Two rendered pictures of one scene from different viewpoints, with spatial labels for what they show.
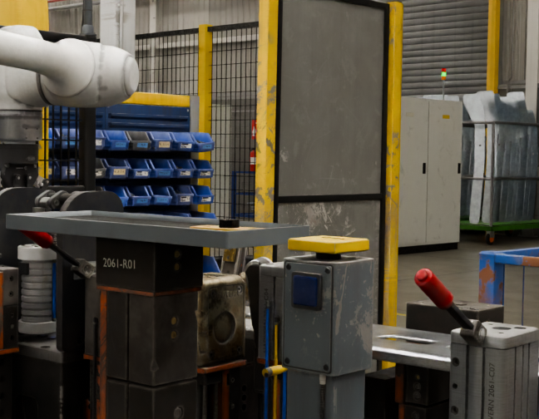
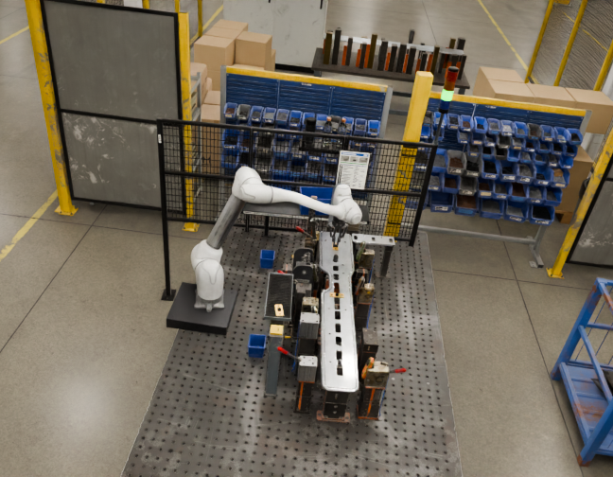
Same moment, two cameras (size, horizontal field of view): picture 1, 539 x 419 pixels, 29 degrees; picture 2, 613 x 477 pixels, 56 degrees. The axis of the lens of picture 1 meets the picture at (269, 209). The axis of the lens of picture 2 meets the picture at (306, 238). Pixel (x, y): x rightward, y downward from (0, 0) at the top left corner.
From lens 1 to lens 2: 260 cm
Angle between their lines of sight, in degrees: 54
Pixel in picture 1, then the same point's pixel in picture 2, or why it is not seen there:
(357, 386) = (276, 354)
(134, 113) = (546, 116)
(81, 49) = (341, 209)
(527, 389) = (309, 374)
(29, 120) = not seen: hidden behind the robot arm
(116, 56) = (351, 215)
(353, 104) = not seen: outside the picture
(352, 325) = (273, 345)
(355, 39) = not seen: outside the picture
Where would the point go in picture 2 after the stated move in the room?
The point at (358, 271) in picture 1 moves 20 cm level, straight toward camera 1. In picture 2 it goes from (276, 338) to (240, 352)
